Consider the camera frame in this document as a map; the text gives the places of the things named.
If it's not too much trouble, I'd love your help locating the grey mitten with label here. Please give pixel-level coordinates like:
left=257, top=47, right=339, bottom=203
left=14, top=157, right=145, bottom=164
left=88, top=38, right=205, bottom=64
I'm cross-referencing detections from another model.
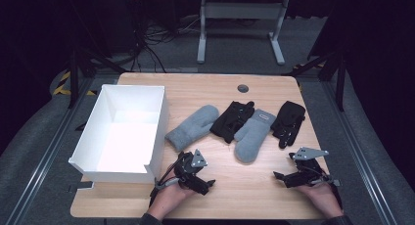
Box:
left=233, top=108, right=277, bottom=164

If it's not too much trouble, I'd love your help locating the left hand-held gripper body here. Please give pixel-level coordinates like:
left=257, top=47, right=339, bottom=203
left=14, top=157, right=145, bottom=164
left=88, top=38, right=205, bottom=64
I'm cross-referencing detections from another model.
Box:
left=172, top=149, right=209, bottom=190

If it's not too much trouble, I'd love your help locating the white metal table frame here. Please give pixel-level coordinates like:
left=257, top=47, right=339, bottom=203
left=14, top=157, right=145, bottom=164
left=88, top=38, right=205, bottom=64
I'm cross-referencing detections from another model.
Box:
left=196, top=0, right=290, bottom=67

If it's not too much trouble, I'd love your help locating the left hand-held gripper cable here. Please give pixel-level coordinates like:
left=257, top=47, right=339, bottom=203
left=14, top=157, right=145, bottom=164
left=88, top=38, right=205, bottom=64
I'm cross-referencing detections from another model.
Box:
left=149, top=155, right=184, bottom=206

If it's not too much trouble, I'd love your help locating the person's right hand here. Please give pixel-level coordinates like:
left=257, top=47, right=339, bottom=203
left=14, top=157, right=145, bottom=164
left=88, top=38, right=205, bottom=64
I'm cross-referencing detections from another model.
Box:
left=295, top=181, right=345, bottom=220

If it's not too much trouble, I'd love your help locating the white box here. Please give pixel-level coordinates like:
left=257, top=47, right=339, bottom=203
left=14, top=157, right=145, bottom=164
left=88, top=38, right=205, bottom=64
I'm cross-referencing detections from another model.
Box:
left=68, top=83, right=170, bottom=185

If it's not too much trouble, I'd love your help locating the yellow black hazard tape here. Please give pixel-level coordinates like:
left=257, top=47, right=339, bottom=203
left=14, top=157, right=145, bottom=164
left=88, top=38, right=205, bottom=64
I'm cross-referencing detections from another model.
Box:
left=52, top=69, right=98, bottom=97

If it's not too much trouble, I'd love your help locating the tangle of black cables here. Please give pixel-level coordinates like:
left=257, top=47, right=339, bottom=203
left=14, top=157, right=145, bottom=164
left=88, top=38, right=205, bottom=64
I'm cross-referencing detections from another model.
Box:
left=128, top=0, right=204, bottom=73

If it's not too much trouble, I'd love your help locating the right hand-held gripper cable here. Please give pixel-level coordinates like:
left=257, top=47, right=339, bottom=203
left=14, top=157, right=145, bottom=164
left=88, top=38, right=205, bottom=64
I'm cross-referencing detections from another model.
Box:
left=311, top=175, right=345, bottom=210

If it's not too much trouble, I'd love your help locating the person's left hand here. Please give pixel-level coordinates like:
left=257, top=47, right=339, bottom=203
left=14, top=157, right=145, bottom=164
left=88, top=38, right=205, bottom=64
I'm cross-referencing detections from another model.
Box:
left=146, top=164, right=197, bottom=221

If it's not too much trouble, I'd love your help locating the hand-held gripper cable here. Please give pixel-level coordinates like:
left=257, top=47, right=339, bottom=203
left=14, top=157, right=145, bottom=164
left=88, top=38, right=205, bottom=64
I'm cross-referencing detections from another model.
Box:
left=311, top=175, right=345, bottom=210
left=149, top=155, right=184, bottom=206

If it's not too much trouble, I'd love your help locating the grey metal floor rail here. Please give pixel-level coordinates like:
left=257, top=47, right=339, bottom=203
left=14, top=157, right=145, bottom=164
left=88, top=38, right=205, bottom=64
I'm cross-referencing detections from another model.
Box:
left=5, top=77, right=96, bottom=225
left=321, top=80, right=398, bottom=225

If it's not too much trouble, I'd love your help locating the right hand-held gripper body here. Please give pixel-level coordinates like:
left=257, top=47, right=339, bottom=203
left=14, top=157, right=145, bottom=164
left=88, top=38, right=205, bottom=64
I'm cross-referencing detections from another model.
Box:
left=288, top=147, right=335, bottom=188

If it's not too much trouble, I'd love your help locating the plain grey wool mitten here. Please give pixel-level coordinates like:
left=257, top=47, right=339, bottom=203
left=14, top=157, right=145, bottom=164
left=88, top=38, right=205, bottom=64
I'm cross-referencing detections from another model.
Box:
left=164, top=104, right=220, bottom=153

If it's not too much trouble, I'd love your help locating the black glove with strap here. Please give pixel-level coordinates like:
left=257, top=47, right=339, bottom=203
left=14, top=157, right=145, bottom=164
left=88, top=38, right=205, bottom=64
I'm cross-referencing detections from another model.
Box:
left=208, top=100, right=255, bottom=145

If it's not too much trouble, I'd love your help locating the black metal stand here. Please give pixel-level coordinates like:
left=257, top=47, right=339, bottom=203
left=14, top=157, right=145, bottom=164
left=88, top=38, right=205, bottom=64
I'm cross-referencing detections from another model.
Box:
left=67, top=43, right=127, bottom=110
left=282, top=48, right=347, bottom=113

